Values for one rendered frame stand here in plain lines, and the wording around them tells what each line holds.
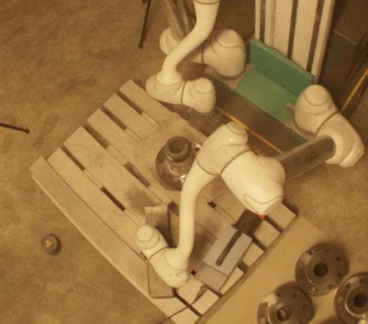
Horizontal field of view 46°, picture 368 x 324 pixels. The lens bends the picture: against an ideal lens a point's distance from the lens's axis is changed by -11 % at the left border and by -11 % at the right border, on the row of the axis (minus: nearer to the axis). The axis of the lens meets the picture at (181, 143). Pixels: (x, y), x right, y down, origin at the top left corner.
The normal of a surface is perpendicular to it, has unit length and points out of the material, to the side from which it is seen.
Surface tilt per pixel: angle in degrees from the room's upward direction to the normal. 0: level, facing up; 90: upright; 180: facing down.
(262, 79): 0
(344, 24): 0
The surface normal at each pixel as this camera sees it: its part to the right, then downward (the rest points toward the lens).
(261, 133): -0.11, -0.41
